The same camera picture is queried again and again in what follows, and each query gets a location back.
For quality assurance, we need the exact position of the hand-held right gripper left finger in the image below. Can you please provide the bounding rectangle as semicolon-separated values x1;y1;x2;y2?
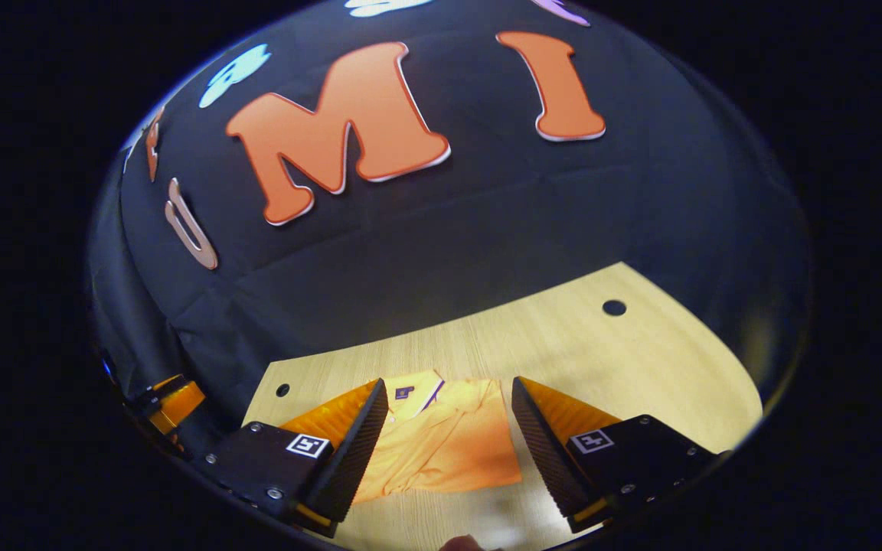
194;377;390;537

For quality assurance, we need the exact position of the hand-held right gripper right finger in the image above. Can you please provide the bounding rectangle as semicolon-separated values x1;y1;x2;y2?
510;375;722;535

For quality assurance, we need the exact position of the orange T-shirt with striped collar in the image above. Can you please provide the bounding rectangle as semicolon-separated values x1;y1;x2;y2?
353;370;524;505

